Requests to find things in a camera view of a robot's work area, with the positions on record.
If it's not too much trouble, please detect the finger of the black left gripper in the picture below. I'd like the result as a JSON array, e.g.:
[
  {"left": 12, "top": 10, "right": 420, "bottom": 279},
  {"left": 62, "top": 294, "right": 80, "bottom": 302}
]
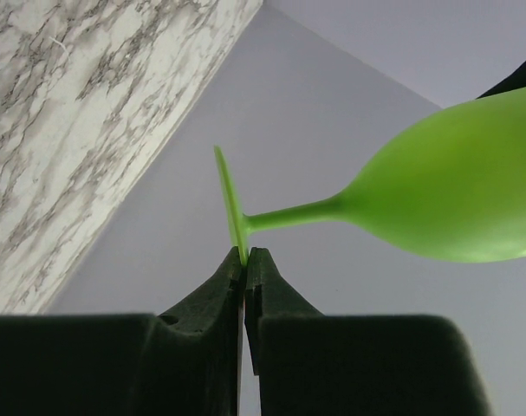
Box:
[{"left": 478, "top": 60, "right": 526, "bottom": 99}]

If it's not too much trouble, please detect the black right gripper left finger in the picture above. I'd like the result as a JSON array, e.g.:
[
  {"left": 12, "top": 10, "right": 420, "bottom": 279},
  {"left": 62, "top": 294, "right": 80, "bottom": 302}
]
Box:
[{"left": 0, "top": 249, "right": 245, "bottom": 415}]

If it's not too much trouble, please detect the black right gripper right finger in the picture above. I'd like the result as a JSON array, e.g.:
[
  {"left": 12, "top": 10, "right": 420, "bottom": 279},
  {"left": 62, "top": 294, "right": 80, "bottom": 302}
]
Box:
[{"left": 244, "top": 248, "right": 492, "bottom": 415}]

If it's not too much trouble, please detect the green plastic wine glass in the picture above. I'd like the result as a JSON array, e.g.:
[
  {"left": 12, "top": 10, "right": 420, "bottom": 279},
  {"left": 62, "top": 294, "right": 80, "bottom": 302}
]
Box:
[{"left": 214, "top": 87, "right": 526, "bottom": 263}]

